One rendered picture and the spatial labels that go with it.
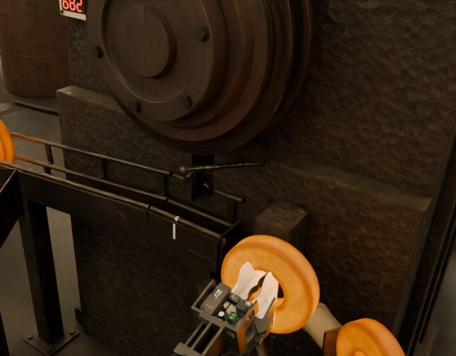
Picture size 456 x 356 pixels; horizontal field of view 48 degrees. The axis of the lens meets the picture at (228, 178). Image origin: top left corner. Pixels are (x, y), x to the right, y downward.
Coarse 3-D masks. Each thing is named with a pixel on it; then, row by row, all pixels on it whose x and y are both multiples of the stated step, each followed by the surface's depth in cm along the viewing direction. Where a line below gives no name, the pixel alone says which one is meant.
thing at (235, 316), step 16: (208, 288) 68; (224, 288) 68; (208, 304) 66; (224, 304) 67; (240, 304) 66; (256, 304) 66; (208, 320) 64; (224, 320) 66; (240, 320) 66; (192, 336) 64; (208, 336) 64; (224, 336) 65; (240, 336) 64; (176, 352) 61; (192, 352) 61; (208, 352) 62; (224, 352) 67; (240, 352) 66
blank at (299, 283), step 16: (256, 240) 76; (272, 240) 75; (240, 256) 77; (256, 256) 75; (272, 256) 74; (288, 256) 73; (224, 272) 80; (272, 272) 75; (288, 272) 73; (304, 272) 73; (288, 288) 74; (304, 288) 73; (288, 304) 75; (304, 304) 74; (288, 320) 76; (304, 320) 75
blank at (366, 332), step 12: (348, 324) 81; (360, 324) 79; (372, 324) 78; (348, 336) 82; (360, 336) 79; (372, 336) 76; (384, 336) 76; (336, 348) 86; (348, 348) 82; (360, 348) 79; (372, 348) 76; (384, 348) 74; (396, 348) 74
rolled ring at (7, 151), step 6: (0, 120) 145; (0, 126) 144; (0, 132) 143; (6, 132) 145; (0, 138) 143; (6, 138) 144; (0, 144) 144; (6, 144) 145; (12, 144) 146; (0, 150) 146; (6, 150) 145; (12, 150) 147; (0, 156) 147; (6, 156) 146; (12, 156) 148
